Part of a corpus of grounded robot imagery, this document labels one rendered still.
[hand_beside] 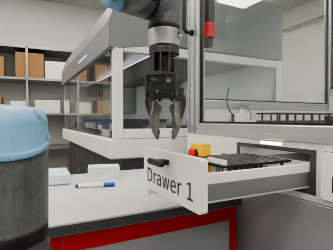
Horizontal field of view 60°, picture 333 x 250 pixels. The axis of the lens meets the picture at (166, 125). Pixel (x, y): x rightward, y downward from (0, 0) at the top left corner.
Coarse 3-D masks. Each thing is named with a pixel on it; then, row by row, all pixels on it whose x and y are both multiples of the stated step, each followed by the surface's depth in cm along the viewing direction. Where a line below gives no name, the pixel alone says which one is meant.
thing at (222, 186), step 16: (208, 176) 59; (224, 176) 61; (240, 176) 63; (256, 176) 65; (272, 176) 67; (288, 176) 69; (304, 176) 72; (208, 192) 59; (224, 192) 61; (240, 192) 62; (256, 192) 65; (272, 192) 67
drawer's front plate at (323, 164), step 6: (324, 156) 67; (330, 156) 66; (324, 162) 67; (330, 162) 66; (324, 168) 67; (330, 168) 66; (324, 174) 67; (330, 174) 66; (324, 180) 67; (330, 180) 66; (324, 186) 67; (330, 186) 66; (324, 192) 67; (330, 192) 66; (324, 198) 67; (330, 198) 66
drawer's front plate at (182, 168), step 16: (144, 160) 81; (176, 160) 64; (192, 160) 58; (144, 176) 81; (176, 176) 64; (192, 176) 58; (160, 192) 72; (176, 192) 65; (192, 192) 59; (192, 208) 59
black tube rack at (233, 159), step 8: (232, 160) 75; (240, 160) 75; (248, 160) 74; (256, 160) 74; (264, 160) 74; (272, 160) 74; (280, 160) 74; (288, 160) 75; (232, 168) 79; (240, 168) 79; (248, 168) 79
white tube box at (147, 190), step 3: (141, 180) 100; (141, 183) 100; (141, 186) 100; (144, 186) 98; (144, 189) 98; (147, 189) 95; (150, 189) 95; (147, 192) 95; (150, 192) 95; (153, 192) 95; (156, 192) 96
